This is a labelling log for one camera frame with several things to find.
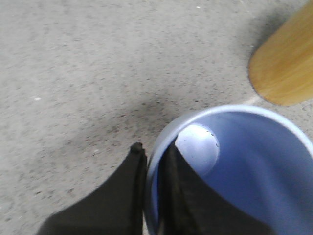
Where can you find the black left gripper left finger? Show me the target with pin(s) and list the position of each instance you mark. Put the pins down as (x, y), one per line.
(114, 208)

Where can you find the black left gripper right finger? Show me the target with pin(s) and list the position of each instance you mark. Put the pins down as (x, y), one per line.
(187, 206)

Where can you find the blue plastic cup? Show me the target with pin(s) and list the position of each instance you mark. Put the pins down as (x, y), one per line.
(254, 158)

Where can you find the bamboo wooden cylinder holder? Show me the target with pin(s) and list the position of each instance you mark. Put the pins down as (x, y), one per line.
(281, 69)

